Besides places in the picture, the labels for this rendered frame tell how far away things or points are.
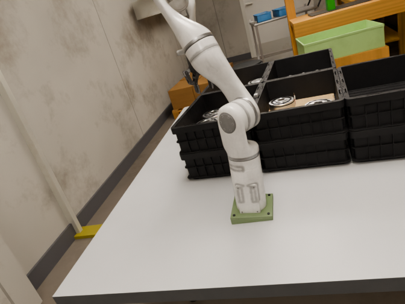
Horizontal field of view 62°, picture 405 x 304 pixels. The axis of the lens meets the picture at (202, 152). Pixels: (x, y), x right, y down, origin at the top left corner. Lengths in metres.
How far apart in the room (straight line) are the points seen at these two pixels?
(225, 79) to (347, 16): 2.67
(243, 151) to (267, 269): 0.31
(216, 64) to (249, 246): 0.49
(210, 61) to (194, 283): 0.57
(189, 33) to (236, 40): 6.43
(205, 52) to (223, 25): 6.44
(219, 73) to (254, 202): 0.38
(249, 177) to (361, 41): 2.21
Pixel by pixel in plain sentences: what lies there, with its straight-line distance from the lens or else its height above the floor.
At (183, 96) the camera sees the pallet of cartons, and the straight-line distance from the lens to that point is 4.50.
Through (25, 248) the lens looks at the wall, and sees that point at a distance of 2.46.
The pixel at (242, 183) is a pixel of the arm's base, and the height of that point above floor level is 0.82.
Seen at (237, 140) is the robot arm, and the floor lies 0.95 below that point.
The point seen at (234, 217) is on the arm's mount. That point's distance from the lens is 1.02.
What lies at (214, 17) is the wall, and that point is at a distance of 7.38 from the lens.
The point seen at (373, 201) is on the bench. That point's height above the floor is 0.70.
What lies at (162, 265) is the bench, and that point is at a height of 0.70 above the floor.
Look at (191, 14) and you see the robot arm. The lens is 1.32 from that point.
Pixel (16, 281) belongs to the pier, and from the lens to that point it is 2.25.
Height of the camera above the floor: 1.31
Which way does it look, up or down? 23 degrees down
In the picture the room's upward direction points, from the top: 17 degrees counter-clockwise
